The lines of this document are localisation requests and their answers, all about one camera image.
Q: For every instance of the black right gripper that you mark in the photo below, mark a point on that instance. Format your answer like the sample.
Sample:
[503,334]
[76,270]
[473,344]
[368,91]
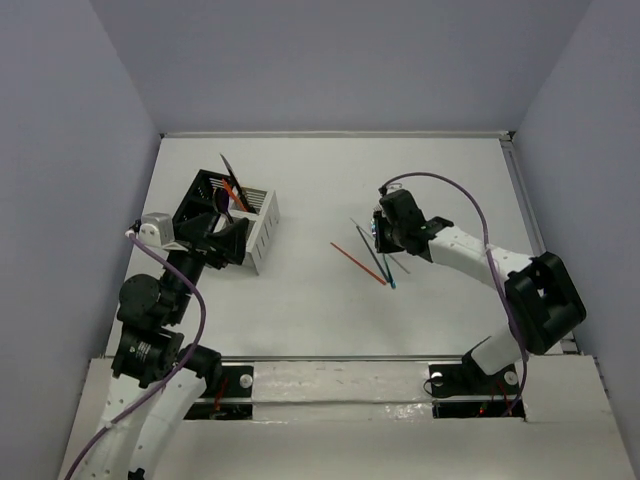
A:
[381,241]

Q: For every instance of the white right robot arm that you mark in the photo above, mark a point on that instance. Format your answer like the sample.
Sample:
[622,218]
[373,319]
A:
[541,301]

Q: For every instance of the white front panel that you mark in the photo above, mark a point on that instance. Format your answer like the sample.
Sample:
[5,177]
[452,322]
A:
[338,419]

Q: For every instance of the silver steel knife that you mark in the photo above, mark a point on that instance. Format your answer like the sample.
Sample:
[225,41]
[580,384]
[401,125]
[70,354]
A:
[237,189]

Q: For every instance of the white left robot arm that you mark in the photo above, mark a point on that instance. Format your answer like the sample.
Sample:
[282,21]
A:
[159,367]

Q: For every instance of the blue chopstick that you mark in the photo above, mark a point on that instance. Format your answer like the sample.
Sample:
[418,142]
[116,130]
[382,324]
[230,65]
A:
[384,270]

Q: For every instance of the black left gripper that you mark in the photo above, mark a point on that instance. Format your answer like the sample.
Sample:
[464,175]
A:
[204,240]

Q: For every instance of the orange chopstick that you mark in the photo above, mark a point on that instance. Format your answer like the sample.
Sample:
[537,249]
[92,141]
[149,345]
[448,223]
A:
[359,264]

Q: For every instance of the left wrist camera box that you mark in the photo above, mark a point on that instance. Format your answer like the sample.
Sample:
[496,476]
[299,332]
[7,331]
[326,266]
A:
[155,230]

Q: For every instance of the white slotted container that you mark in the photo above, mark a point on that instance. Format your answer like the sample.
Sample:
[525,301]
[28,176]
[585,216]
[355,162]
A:
[263,224]

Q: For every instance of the black slotted container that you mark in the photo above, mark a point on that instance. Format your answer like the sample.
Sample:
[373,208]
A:
[198,199]

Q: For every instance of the purple metal spoon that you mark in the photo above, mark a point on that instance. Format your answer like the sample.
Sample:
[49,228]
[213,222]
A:
[221,200]

